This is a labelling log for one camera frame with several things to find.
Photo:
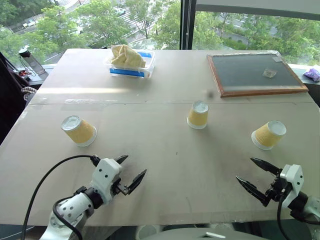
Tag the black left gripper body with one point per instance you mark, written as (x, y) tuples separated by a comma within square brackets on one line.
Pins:
[(117, 187)]

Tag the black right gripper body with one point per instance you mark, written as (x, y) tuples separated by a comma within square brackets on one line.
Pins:
[(277, 189)]

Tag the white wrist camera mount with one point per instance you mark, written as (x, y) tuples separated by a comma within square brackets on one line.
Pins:
[(106, 175), (293, 182)]

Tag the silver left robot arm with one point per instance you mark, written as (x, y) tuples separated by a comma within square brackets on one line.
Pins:
[(71, 209)]

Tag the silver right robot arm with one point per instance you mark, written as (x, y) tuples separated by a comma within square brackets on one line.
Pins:
[(307, 205)]

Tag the purple crumpled bag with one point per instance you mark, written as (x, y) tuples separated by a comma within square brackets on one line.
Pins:
[(312, 74)]

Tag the yellow ribbed paper cup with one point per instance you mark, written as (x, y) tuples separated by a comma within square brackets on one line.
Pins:
[(79, 131), (198, 115), (268, 135)]

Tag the wood framed chalkboard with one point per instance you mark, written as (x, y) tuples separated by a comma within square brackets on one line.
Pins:
[(254, 74)]

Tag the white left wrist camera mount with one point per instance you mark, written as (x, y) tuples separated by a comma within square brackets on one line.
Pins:
[(106, 175)]

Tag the grey water bottle black lid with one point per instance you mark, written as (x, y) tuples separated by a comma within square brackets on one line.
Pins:
[(32, 61)]

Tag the clear plastic box blue label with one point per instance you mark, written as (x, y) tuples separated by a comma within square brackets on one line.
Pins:
[(140, 65)]

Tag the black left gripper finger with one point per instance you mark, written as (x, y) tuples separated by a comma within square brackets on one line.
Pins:
[(122, 158), (136, 182)]

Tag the crumpled yellow cloth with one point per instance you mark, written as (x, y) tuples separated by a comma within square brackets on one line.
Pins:
[(126, 56)]

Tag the small clear plastic packet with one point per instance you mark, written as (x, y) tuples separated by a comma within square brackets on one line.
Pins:
[(270, 73)]

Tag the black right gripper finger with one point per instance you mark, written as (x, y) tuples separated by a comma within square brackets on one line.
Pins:
[(252, 189), (265, 165)]

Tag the black window frame post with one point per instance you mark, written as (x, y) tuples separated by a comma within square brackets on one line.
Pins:
[(187, 24)]

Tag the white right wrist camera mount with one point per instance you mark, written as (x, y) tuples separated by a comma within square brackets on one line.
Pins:
[(293, 182)]

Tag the dark cloth garment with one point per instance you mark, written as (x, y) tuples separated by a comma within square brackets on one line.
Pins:
[(11, 97)]

